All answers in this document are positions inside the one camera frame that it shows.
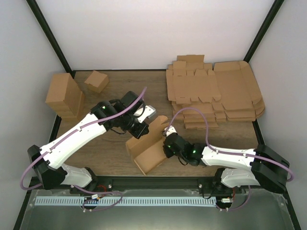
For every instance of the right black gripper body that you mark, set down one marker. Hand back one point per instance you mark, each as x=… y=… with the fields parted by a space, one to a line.
x=169 y=154

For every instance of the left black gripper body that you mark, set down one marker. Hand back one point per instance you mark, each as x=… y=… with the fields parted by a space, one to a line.
x=136 y=132

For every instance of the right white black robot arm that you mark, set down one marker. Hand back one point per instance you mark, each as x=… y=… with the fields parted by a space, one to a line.
x=238 y=167

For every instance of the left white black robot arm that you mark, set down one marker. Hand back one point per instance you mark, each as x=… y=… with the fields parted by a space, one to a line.
x=48 y=161

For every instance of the small folded cardboard box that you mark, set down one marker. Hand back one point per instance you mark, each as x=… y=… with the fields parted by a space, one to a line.
x=97 y=81

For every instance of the low folded cardboard box stack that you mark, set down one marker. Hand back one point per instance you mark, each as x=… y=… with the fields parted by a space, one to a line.
x=71 y=109

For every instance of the tall folded cardboard box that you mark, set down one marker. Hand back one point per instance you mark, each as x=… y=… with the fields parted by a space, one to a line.
x=62 y=86

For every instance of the stack of flat cardboard blanks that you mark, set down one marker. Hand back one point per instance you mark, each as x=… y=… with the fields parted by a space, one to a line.
x=191 y=89

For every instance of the large flat cardboard blanks stack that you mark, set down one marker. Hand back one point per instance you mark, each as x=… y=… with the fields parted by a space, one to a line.
x=241 y=98

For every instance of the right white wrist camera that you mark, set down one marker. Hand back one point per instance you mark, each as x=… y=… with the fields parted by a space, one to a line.
x=169 y=130

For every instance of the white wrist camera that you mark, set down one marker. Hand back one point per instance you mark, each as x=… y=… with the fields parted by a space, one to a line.
x=169 y=130
x=144 y=113

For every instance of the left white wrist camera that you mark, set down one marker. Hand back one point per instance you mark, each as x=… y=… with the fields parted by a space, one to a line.
x=144 y=113

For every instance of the black aluminium frame rail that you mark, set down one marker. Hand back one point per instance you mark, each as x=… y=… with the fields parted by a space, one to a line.
x=121 y=183

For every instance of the light blue slotted cable duct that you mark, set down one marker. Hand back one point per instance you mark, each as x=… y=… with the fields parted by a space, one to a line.
x=130 y=201

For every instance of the grey metal base plate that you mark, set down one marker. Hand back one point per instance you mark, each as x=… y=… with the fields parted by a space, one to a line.
x=255 y=210

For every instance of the left black frame post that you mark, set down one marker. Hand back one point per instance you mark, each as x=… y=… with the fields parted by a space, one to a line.
x=49 y=34

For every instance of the black frame post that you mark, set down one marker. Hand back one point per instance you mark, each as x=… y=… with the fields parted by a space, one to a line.
x=274 y=9
x=49 y=34

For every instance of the right black frame post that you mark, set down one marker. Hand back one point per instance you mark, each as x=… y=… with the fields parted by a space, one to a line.
x=274 y=9

